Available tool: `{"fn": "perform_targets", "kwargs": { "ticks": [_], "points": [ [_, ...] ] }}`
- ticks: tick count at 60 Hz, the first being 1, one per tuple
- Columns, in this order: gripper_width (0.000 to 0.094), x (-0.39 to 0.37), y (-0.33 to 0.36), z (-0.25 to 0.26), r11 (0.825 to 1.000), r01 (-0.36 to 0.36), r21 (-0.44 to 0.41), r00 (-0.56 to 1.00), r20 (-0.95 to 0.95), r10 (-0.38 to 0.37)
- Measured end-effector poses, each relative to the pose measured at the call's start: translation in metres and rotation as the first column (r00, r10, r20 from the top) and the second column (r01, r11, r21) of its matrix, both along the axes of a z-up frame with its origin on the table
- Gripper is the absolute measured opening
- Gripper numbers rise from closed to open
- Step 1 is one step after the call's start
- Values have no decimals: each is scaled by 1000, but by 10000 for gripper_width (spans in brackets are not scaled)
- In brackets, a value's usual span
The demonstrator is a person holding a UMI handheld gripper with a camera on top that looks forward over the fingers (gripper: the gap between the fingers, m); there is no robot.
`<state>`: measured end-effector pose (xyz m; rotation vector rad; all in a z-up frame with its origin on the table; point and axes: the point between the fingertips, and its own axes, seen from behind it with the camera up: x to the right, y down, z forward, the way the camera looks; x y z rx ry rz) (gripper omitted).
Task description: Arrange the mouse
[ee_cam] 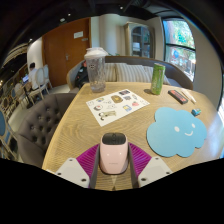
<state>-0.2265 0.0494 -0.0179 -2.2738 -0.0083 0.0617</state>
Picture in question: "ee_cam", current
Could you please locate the pink computer mouse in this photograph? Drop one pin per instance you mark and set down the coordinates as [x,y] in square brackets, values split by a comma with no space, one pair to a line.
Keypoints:
[113,156]

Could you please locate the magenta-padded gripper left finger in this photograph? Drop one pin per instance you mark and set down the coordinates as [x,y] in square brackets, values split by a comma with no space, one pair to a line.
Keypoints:
[71,170]

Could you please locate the grey tufted armchair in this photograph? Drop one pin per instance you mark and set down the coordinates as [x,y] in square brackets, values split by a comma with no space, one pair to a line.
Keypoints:
[40,126]

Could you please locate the arched glass-door cabinet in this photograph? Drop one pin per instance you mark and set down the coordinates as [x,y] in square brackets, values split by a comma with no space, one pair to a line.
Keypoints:
[140,41]

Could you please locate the blue cloud-shaped mouse pad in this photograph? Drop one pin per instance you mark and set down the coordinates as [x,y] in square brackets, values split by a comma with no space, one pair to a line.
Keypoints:
[175,133]

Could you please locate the white tube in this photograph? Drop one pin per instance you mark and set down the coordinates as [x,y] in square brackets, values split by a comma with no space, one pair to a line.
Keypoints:
[188,95]

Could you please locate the grey curved sofa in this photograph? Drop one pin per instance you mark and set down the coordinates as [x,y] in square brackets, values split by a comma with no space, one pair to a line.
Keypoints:
[176,75]

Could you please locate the white sticker sheet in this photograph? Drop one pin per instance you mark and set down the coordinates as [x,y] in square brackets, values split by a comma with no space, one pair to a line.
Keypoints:
[115,106]

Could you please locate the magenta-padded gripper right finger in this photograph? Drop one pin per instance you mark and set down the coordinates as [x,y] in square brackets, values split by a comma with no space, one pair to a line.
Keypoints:
[155,169]

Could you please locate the wooden door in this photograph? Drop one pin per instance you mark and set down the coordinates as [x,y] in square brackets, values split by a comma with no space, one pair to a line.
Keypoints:
[61,56]

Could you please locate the black-framed window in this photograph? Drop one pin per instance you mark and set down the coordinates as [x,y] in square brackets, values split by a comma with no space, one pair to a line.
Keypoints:
[180,50]

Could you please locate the green drink can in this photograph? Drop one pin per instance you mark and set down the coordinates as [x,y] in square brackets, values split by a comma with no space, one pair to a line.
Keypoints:
[157,80]

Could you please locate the person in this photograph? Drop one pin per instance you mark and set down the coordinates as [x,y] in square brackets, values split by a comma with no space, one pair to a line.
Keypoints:
[33,78]

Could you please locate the black backpack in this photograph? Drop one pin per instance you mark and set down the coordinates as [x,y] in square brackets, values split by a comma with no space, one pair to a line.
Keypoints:
[81,76]

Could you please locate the clear shaker bottle white lid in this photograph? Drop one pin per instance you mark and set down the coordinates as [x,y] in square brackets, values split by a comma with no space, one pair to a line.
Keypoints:
[96,73]

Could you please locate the white dining chair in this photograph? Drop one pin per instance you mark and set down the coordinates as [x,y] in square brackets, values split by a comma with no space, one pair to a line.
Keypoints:
[41,80]

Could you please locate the black box with red insert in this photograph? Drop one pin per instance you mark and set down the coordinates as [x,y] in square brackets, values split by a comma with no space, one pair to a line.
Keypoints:
[177,96]

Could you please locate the small blue-green pack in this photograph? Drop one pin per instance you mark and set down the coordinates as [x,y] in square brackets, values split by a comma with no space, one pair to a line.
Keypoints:
[196,112]

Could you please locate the striped cushion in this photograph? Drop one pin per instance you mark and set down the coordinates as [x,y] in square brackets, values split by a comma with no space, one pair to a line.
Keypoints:
[110,72]
[166,79]
[133,73]

